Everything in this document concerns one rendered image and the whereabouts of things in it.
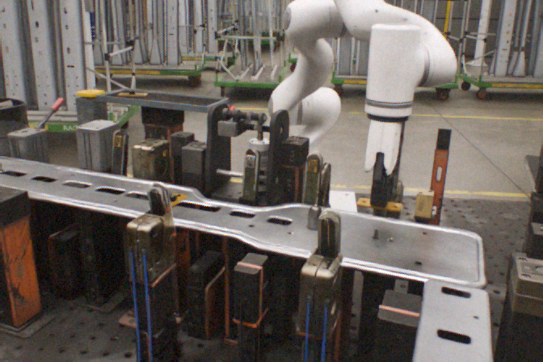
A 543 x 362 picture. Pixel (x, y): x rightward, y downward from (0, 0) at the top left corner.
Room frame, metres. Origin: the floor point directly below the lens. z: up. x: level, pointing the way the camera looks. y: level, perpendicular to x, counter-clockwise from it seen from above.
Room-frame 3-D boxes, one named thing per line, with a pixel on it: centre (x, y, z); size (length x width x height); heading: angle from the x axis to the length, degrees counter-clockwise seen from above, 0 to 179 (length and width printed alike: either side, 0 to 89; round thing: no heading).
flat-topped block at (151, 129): (1.45, 0.33, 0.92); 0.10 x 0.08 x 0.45; 70
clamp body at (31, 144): (1.42, 0.72, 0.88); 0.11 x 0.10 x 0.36; 160
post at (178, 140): (1.29, 0.24, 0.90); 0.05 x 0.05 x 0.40; 70
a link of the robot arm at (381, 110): (0.90, -0.21, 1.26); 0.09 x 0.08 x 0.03; 160
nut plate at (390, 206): (0.90, -0.21, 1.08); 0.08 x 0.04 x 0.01; 70
